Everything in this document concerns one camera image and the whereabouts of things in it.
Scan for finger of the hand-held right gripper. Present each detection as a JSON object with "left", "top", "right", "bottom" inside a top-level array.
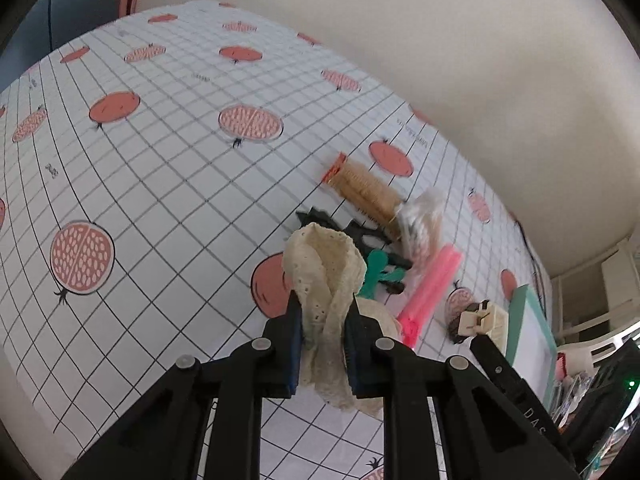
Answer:
[{"left": 469, "top": 335, "right": 526, "bottom": 396}]

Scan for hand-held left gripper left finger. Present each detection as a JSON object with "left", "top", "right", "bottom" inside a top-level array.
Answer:
[{"left": 64, "top": 291, "right": 304, "bottom": 480}]

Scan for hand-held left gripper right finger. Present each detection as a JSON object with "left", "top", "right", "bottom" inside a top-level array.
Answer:
[{"left": 343, "top": 296, "right": 582, "bottom": 480}]

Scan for teal framed board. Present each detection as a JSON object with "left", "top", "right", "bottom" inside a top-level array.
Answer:
[{"left": 503, "top": 283, "right": 559, "bottom": 411}]

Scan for cream lace ribbon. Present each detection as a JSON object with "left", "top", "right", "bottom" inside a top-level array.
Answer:
[{"left": 283, "top": 222, "right": 401, "bottom": 417}]

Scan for green cactus cutout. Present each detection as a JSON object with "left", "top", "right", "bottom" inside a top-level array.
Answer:
[{"left": 356, "top": 250, "right": 407, "bottom": 300}]

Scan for pink hair roller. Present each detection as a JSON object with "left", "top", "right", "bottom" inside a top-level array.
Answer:
[{"left": 397, "top": 243, "right": 466, "bottom": 347}]

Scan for black cutout shapes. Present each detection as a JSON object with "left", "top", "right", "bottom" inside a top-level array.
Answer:
[{"left": 295, "top": 206, "right": 414, "bottom": 270}]

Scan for pile of small packets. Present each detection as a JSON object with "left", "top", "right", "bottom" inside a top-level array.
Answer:
[{"left": 552, "top": 348, "right": 606, "bottom": 429}]

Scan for white shelf unit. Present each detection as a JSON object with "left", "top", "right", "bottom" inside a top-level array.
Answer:
[{"left": 549, "top": 238, "right": 640, "bottom": 357}]

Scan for clear packet of wooden sticks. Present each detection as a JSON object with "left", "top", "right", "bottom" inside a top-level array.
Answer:
[{"left": 395, "top": 190, "right": 447, "bottom": 272}]

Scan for brown ribbed hair roller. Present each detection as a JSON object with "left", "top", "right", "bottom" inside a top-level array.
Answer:
[{"left": 323, "top": 153, "right": 407, "bottom": 237}]

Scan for grid tablecloth with fruit print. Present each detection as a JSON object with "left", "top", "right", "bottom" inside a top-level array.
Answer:
[{"left": 0, "top": 0, "right": 557, "bottom": 480}]

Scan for black cable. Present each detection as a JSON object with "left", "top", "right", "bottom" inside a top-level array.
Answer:
[{"left": 515, "top": 220, "right": 548, "bottom": 311}]

